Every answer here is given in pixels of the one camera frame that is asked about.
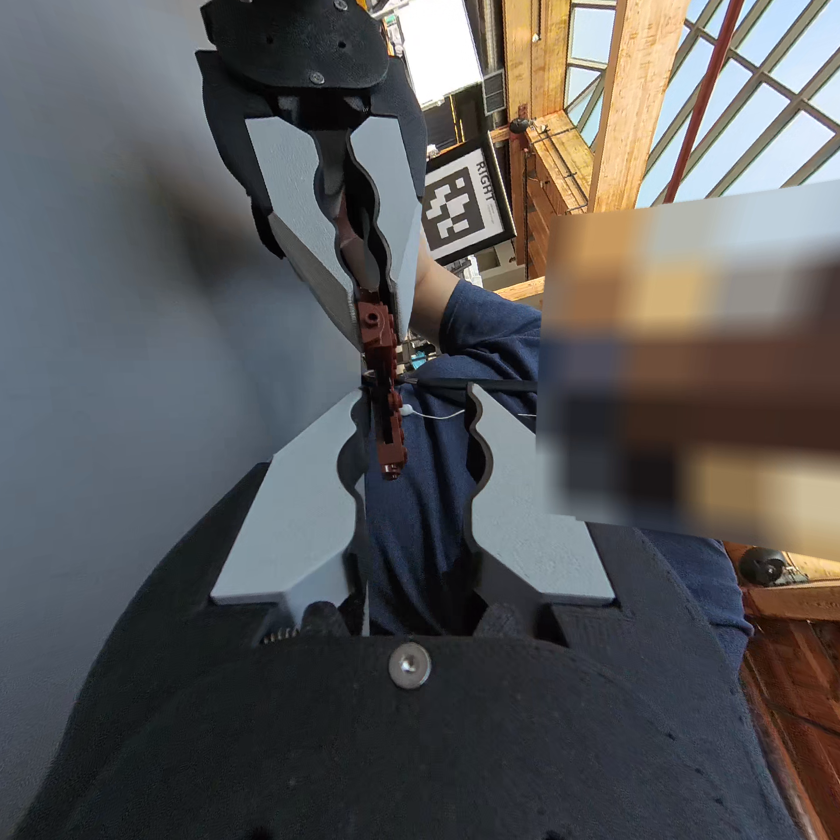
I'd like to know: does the red ceiling pipe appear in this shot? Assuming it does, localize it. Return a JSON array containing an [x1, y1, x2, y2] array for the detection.
[[661, 0, 747, 204]]

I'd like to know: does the white screen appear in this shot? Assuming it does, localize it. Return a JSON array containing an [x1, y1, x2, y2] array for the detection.
[[396, 0, 484, 110]]

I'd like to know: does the person's right forearm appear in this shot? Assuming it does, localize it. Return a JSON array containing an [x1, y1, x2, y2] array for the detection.
[[394, 252, 546, 395]]

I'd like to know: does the white earphone cable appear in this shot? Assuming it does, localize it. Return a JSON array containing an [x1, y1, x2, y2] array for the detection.
[[398, 404, 539, 422]]

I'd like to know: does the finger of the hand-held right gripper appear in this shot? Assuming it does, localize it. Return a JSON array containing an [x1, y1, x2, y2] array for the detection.
[[244, 117, 362, 350], [348, 115, 424, 337]]

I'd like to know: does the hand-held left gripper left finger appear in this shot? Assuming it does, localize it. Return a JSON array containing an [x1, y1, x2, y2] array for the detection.
[[210, 387, 371, 611]]

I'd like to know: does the brown toy brick assembly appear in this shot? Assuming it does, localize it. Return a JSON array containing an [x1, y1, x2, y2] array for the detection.
[[357, 290, 408, 482]]

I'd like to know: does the person in blue shirt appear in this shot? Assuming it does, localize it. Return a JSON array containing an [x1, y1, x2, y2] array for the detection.
[[363, 354, 756, 660]]

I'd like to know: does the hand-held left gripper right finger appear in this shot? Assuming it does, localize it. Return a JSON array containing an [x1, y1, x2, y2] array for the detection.
[[462, 382, 618, 607]]

